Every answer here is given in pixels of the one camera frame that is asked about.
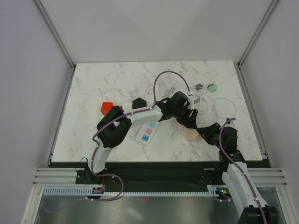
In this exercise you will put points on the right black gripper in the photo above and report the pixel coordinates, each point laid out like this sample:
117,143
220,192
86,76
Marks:
206,132

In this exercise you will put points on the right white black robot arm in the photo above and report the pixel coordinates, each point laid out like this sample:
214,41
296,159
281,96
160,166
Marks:
250,205

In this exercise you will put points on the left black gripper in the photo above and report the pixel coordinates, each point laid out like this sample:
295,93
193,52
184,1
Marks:
189,122

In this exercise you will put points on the left aluminium frame post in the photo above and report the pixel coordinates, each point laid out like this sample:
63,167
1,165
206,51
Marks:
45,16

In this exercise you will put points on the light green cube plug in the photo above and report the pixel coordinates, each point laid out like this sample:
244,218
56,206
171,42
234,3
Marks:
212,88

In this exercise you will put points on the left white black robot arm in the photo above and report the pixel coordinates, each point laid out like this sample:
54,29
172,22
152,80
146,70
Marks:
115,125

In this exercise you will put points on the small grey charger plug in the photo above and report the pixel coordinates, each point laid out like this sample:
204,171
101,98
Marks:
199,87

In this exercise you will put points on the black cube adapter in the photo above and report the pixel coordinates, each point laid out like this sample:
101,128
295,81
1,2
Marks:
139,103

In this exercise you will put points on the right aluminium frame post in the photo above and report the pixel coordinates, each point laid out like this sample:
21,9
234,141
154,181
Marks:
266,16

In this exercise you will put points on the white power strip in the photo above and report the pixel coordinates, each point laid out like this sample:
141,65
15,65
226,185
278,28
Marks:
147,132

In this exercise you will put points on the aluminium frame post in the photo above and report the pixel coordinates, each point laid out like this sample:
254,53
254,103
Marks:
45,16
266,16

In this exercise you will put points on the red cube plug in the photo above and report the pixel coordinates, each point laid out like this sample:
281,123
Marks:
106,107

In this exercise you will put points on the white slotted cable duct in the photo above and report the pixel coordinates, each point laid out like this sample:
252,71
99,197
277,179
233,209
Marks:
92,191

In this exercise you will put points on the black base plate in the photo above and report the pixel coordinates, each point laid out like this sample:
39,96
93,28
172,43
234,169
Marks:
149,176

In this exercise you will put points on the aluminium front rail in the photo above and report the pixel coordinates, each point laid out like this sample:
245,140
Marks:
262,177

